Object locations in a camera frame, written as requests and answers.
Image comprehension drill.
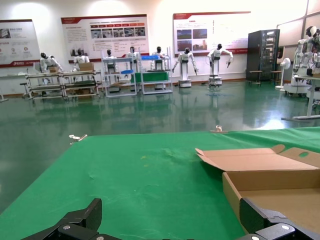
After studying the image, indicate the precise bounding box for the silver binder clip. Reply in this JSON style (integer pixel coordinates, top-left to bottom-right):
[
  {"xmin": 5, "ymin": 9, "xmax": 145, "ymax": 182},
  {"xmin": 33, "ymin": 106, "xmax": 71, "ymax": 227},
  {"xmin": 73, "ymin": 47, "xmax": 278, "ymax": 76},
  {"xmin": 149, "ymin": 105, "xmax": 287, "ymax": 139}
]
[
  {"xmin": 68, "ymin": 134, "xmax": 88, "ymax": 146},
  {"xmin": 209, "ymin": 124, "xmax": 229, "ymax": 133}
]

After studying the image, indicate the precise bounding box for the black server rack cabinet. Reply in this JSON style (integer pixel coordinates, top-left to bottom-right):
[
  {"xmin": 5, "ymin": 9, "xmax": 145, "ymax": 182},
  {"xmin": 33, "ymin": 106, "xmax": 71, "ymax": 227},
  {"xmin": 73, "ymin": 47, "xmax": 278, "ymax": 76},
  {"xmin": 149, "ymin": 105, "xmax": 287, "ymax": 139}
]
[{"xmin": 246, "ymin": 29, "xmax": 281, "ymax": 82}]

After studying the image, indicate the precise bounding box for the white black humanoid robot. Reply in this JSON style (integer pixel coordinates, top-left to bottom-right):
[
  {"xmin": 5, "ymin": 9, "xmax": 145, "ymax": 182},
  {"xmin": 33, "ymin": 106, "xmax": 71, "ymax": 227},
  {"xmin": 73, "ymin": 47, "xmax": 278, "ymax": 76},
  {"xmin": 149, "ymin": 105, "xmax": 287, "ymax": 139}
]
[
  {"xmin": 206, "ymin": 43, "xmax": 234, "ymax": 87},
  {"xmin": 151, "ymin": 46, "xmax": 168, "ymax": 71},
  {"xmin": 39, "ymin": 51, "xmax": 64, "ymax": 74},
  {"xmin": 103, "ymin": 49, "xmax": 118, "ymax": 74},
  {"xmin": 171, "ymin": 47, "xmax": 200, "ymax": 88},
  {"xmin": 283, "ymin": 25, "xmax": 320, "ymax": 98},
  {"xmin": 73, "ymin": 48, "xmax": 91, "ymax": 65},
  {"xmin": 125, "ymin": 46, "xmax": 141, "ymax": 73}
]

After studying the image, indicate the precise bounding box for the white red wall poster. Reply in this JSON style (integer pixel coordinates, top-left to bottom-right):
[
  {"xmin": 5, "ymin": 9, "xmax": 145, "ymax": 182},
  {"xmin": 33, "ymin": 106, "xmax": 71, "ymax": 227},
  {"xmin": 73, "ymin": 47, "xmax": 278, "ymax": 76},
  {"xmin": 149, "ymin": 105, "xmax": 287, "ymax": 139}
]
[
  {"xmin": 172, "ymin": 11, "xmax": 252, "ymax": 57},
  {"xmin": 61, "ymin": 14, "xmax": 150, "ymax": 63},
  {"xmin": 0, "ymin": 19, "xmax": 41, "ymax": 69}
]

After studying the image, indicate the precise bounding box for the small brown stool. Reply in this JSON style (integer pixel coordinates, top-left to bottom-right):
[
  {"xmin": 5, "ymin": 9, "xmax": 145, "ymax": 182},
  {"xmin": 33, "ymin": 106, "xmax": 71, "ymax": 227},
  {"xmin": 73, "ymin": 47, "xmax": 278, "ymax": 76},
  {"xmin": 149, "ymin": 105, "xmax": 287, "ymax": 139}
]
[
  {"xmin": 249, "ymin": 70, "xmax": 264, "ymax": 87},
  {"xmin": 270, "ymin": 70, "xmax": 284, "ymax": 86}
]

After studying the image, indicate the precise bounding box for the white side table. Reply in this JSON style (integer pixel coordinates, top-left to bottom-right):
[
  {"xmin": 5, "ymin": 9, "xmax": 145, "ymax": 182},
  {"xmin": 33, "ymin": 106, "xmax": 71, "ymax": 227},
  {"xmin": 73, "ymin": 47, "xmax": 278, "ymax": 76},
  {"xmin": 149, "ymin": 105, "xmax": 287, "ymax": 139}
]
[{"xmin": 0, "ymin": 73, "xmax": 29, "ymax": 103}]

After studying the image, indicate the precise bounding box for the green table cloth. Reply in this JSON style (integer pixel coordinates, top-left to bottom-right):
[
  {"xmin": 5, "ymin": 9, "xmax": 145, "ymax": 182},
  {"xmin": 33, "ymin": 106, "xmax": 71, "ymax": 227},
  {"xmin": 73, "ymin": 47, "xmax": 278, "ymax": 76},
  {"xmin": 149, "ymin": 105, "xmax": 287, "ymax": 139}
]
[{"xmin": 0, "ymin": 126, "xmax": 320, "ymax": 240}]

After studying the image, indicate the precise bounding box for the black round stool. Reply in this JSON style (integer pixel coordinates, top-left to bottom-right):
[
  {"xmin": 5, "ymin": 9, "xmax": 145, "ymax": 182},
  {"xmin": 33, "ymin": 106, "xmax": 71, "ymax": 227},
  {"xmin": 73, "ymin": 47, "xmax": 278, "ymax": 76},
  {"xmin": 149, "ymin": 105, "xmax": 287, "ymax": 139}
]
[{"xmin": 19, "ymin": 81, "xmax": 30, "ymax": 99}]

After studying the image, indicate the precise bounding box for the white frame desk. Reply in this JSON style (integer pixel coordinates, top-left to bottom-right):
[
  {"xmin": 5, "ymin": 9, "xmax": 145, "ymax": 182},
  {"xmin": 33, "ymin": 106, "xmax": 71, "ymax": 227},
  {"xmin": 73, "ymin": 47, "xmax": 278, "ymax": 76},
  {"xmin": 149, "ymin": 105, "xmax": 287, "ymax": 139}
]
[{"xmin": 281, "ymin": 75, "xmax": 320, "ymax": 121}]

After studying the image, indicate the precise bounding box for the pipe frame workbench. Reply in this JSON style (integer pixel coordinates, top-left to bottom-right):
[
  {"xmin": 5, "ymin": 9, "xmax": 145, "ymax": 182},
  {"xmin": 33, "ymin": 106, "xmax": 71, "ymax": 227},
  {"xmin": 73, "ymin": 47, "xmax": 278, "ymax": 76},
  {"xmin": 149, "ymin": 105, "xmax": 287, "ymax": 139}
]
[
  {"xmin": 61, "ymin": 69, "xmax": 103, "ymax": 99},
  {"xmin": 25, "ymin": 71, "xmax": 65, "ymax": 100}
]

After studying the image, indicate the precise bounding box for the brown cardboard carton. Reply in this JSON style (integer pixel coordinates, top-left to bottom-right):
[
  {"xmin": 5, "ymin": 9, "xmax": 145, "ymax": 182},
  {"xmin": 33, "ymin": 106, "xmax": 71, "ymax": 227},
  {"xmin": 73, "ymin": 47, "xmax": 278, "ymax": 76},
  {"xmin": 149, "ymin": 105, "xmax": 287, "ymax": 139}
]
[{"xmin": 78, "ymin": 62, "xmax": 95, "ymax": 72}]

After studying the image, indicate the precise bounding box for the white standing fan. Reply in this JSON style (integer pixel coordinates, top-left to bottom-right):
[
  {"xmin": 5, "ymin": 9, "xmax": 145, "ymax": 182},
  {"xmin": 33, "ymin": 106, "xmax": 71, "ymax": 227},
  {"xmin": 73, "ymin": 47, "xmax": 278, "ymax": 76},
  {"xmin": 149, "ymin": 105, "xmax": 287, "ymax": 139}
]
[{"xmin": 274, "ymin": 57, "xmax": 292, "ymax": 92}]

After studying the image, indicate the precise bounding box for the open brown cardboard box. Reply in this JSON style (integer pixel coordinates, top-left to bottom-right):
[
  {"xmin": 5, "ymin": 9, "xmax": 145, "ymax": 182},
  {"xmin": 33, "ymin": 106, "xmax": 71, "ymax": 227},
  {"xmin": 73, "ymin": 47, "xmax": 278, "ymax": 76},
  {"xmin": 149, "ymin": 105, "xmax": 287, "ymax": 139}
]
[{"xmin": 194, "ymin": 144, "xmax": 320, "ymax": 236}]

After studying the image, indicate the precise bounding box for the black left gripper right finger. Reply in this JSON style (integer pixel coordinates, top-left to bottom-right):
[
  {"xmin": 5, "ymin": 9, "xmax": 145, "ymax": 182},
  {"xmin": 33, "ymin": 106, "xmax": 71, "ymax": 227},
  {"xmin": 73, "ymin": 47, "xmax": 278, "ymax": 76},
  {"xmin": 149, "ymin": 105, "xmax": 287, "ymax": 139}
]
[{"xmin": 236, "ymin": 196, "xmax": 320, "ymax": 240}]

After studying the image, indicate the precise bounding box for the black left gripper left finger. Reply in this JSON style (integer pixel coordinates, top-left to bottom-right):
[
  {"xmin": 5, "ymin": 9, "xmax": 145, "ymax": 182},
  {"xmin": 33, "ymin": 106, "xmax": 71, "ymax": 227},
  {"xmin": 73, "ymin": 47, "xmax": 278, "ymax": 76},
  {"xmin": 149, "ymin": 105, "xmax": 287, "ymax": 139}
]
[{"xmin": 22, "ymin": 198, "xmax": 111, "ymax": 240}]

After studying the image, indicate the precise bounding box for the green board panel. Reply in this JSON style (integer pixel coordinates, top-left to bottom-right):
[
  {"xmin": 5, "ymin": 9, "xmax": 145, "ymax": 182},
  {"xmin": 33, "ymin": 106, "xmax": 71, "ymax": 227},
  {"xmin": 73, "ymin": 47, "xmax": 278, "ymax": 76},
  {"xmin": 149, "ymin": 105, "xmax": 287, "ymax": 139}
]
[{"xmin": 130, "ymin": 71, "xmax": 171, "ymax": 84}]

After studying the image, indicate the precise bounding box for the white shelf rack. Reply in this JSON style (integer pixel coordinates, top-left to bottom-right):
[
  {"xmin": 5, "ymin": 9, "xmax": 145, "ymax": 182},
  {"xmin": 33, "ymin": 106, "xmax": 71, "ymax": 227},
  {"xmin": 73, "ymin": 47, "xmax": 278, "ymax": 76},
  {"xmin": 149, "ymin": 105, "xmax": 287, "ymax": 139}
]
[
  {"xmin": 139, "ymin": 55, "xmax": 174, "ymax": 95},
  {"xmin": 101, "ymin": 56, "xmax": 138, "ymax": 98}
]

